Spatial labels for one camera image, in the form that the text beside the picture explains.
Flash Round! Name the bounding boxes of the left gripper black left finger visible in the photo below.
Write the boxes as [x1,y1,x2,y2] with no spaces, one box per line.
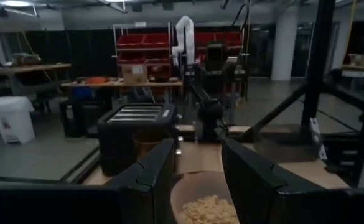
[0,138,175,224]

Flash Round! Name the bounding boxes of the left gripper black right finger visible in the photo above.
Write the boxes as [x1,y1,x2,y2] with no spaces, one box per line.
[221,136,364,224]

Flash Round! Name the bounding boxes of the amber faceted glass tumbler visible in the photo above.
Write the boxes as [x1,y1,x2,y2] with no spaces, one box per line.
[133,129,172,161]

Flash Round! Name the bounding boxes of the pale pink bowl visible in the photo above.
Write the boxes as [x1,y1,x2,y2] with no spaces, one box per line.
[170,170,241,224]

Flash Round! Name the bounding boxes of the toasted cereal pieces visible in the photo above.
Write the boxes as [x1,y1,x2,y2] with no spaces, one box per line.
[180,194,240,224]

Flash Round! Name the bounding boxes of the black four-slot toaster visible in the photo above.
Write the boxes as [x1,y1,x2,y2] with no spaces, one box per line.
[96,102,182,177]

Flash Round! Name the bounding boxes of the wooden workbench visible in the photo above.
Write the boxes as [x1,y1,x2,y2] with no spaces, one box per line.
[60,79,184,103]

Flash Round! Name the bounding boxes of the cardboard box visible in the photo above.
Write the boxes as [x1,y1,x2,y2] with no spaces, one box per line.
[121,63,149,85]

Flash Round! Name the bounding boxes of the white round column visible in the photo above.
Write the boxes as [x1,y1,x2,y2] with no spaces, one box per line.
[270,12,309,82]

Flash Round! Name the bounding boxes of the shelf with red bins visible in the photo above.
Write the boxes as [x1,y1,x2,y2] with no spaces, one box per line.
[113,23,245,82]

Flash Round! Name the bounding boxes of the white trash bin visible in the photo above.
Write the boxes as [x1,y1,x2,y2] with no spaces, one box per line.
[0,95,35,144]

